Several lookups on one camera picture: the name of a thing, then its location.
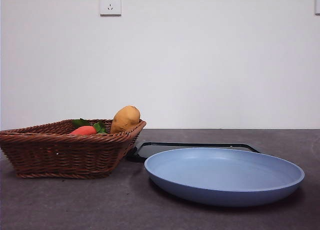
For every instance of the blue round plate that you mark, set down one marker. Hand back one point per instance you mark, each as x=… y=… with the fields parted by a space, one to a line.
x=222 y=175

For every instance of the tan potato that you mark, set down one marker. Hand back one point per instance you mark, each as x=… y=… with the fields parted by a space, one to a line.
x=125 y=118

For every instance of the black tray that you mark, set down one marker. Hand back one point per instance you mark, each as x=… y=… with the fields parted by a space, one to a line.
x=147 y=151

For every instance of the red carrot with green leaves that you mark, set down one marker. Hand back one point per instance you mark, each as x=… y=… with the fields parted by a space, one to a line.
x=85 y=130

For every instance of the brown wicker basket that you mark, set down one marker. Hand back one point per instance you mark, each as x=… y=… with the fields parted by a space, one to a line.
x=62 y=152

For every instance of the white wall socket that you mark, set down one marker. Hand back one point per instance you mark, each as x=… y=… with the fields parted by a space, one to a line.
x=110 y=4

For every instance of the white wall plate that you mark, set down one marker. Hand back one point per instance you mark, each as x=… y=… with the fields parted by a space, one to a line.
x=317 y=3

